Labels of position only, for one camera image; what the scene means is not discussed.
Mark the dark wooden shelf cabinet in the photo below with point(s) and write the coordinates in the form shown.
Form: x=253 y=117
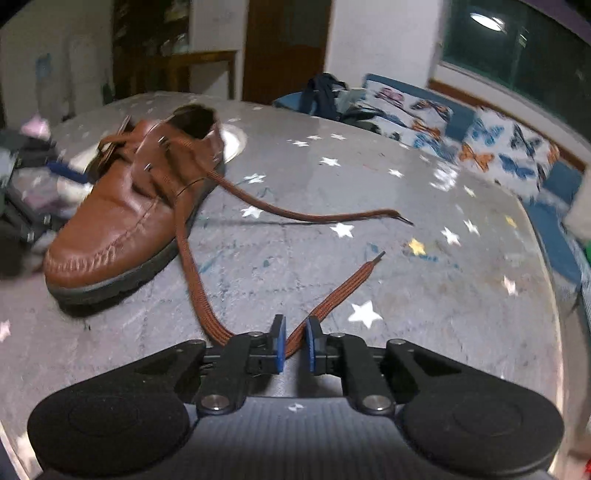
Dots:
x=138 y=46

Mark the brown leather shoe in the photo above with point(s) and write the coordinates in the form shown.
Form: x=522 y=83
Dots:
x=106 y=221

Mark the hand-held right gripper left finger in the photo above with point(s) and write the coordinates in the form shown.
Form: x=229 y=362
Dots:
x=279 y=344

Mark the brown shoelace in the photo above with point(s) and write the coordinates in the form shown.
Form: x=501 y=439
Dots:
x=194 y=286

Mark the round black induction cooker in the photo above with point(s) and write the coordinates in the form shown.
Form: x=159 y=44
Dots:
x=235 y=141

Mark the wooden side table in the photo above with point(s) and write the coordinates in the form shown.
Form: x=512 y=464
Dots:
x=203 y=57

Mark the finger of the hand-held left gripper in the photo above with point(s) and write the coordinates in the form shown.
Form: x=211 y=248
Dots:
x=67 y=170

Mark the grey star-print tablecloth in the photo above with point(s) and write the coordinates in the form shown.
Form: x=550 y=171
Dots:
x=323 y=258

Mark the pink tissue packet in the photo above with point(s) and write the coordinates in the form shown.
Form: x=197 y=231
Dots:
x=34 y=128

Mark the brown wooden door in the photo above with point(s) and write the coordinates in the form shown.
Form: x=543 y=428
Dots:
x=286 y=46

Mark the beige pillow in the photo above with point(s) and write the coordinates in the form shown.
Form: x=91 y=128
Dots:
x=579 y=212

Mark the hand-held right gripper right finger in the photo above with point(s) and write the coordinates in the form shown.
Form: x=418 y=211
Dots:
x=311 y=344

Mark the dark blue backpack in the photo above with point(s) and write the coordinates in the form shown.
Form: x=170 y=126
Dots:
x=323 y=97

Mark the butterfly print cushion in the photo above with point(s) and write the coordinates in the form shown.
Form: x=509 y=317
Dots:
x=508 y=147
x=406 y=120

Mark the blue sofa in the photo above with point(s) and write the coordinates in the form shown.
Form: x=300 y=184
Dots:
x=558 y=184

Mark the green-framed window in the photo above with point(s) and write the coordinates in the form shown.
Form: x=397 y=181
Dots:
x=508 y=41

